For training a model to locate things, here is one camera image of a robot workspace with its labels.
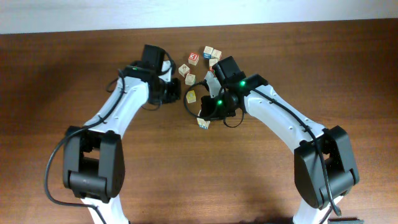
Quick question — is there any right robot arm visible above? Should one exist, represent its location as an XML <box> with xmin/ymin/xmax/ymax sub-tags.
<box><xmin>200</xmin><ymin>73</ymin><xmax>359</xmax><ymax>223</ymax></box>

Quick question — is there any green N wooden block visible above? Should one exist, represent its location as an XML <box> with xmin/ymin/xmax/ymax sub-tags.
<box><xmin>185</xmin><ymin>73</ymin><xmax>196</xmax><ymax>86</ymax></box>

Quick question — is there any blue bordered wooden block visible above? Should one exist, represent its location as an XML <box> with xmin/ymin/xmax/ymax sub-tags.
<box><xmin>197</xmin><ymin>118</ymin><xmax>211</xmax><ymax>129</ymax></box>

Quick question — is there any red sided wooden block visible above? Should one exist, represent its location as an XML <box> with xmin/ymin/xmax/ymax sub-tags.
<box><xmin>209</xmin><ymin>58</ymin><xmax>218</xmax><ymax>71</ymax></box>

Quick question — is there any plain top wooden block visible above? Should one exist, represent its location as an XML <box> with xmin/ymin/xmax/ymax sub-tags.
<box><xmin>211</xmin><ymin>49</ymin><xmax>222</xmax><ymax>60</ymax></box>

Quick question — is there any yellow wooden block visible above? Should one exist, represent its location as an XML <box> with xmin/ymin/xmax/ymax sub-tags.
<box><xmin>186</xmin><ymin>90</ymin><xmax>197</xmax><ymax>103</ymax></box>

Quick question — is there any blue sided wooden block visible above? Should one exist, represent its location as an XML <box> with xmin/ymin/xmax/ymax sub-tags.
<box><xmin>203</xmin><ymin>46</ymin><xmax>214</xmax><ymax>59</ymax></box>

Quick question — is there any picture top wooden block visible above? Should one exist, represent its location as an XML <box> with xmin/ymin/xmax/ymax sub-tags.
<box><xmin>178</xmin><ymin>64</ymin><xmax>190</xmax><ymax>77</ymax></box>

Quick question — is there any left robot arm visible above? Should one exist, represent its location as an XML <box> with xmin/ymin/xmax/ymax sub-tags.
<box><xmin>60</xmin><ymin>60</ymin><xmax>180</xmax><ymax>223</ymax></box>

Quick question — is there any red letter wooden block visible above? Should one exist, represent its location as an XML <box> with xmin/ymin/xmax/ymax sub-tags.
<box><xmin>188</xmin><ymin>52</ymin><xmax>200</xmax><ymax>66</ymax></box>

